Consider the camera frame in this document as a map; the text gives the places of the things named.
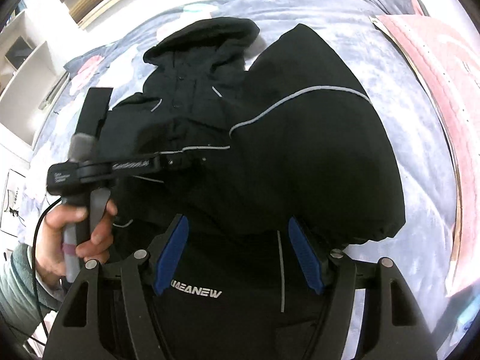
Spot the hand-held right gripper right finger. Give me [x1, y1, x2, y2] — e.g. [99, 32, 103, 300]
[287, 215, 439, 360]

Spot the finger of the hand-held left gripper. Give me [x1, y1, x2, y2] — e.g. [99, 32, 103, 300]
[112, 152, 211, 176]

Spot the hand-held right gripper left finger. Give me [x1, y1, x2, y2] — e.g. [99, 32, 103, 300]
[43, 214, 190, 360]

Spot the black hooded jacket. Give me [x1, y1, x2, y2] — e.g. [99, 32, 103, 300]
[100, 18, 408, 360]

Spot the person's left forearm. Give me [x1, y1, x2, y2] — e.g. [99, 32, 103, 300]
[0, 243, 65, 327]

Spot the person's left hand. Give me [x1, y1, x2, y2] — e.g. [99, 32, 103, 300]
[35, 198, 118, 283]

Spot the white shelf unit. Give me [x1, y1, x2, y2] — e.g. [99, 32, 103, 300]
[0, 5, 73, 151]

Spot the grey floral blanket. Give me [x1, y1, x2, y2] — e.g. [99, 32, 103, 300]
[22, 0, 480, 360]

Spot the pink quilted pillow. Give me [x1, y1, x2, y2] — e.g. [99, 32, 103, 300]
[369, 14, 480, 299]

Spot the white wall poster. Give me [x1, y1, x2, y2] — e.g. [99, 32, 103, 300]
[0, 168, 28, 233]

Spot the black cable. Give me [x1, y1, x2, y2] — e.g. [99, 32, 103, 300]
[32, 198, 62, 346]

